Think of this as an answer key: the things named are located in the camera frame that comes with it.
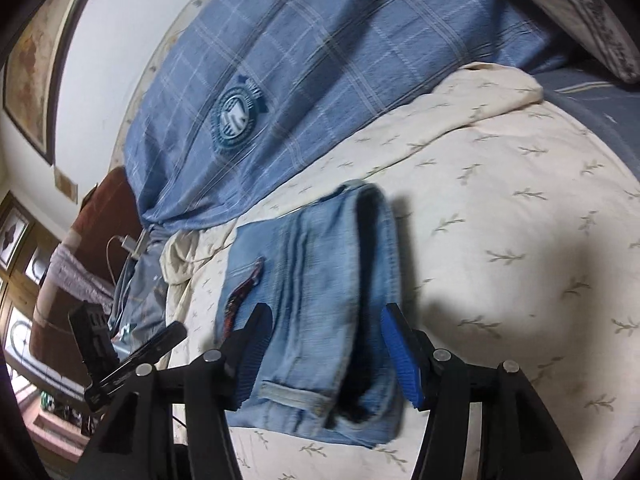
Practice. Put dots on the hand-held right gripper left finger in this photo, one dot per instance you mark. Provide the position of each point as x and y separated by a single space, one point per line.
250 360

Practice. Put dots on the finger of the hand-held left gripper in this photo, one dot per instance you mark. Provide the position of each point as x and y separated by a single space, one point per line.
150 347

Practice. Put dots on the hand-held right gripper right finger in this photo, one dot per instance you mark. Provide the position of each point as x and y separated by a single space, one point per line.
400 355

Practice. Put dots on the blue denim pants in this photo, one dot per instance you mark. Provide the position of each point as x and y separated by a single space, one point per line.
310 270

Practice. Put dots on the grey-blue star print cloth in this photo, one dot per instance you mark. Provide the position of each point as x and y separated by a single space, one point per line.
140 290

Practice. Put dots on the lavender striped cloth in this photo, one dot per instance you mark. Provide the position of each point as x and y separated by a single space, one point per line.
70 275

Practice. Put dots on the white charger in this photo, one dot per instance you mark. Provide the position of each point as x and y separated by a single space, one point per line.
129 244

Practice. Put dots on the wooden cabinet with glass doors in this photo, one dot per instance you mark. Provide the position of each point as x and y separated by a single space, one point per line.
20 240

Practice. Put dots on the brown headboard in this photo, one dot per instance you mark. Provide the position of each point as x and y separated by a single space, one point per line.
110 210

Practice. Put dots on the cream leaf print sheet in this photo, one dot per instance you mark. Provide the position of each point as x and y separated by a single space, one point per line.
500 200

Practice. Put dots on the cream floral bed border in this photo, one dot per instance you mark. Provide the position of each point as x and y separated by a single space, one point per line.
150 72

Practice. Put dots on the blue plaid blanket with emblem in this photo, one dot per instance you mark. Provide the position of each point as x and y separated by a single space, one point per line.
325 60

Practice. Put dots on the blue bed sheet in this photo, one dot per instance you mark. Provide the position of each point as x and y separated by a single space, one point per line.
590 100

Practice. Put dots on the striped floral pillow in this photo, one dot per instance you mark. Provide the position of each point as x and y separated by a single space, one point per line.
590 5

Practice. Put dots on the small paper wall patch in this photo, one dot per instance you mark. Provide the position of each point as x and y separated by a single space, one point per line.
65 185

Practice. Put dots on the framed wall picture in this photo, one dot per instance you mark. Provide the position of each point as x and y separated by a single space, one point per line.
35 60

